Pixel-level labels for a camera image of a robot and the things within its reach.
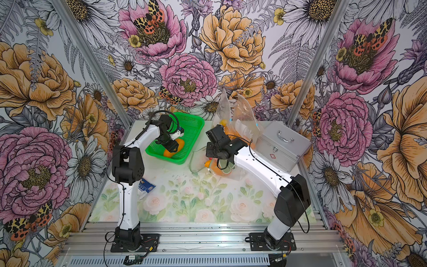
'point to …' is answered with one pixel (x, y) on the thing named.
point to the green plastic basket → (192, 126)
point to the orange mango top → (213, 163)
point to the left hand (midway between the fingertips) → (169, 150)
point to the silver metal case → (280, 145)
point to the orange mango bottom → (181, 144)
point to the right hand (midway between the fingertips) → (211, 153)
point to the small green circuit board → (133, 259)
